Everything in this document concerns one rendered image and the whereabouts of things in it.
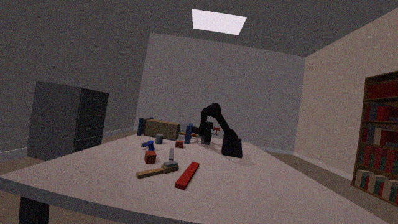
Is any red flat bar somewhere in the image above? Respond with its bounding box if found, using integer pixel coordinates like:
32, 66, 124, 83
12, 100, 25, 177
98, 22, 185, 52
175, 162, 200, 190

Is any grey cylinder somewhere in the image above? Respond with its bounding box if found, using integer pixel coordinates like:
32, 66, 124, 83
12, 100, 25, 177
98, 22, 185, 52
155, 134, 163, 144

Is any red cube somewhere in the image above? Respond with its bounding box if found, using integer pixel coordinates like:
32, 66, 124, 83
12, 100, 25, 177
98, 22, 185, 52
175, 141, 184, 149
144, 151, 156, 164

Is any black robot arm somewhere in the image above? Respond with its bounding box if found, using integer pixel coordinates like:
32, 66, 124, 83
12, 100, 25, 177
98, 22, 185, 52
192, 103, 238, 149

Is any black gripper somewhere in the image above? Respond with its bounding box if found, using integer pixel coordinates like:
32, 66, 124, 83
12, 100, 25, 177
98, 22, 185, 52
204, 122, 213, 143

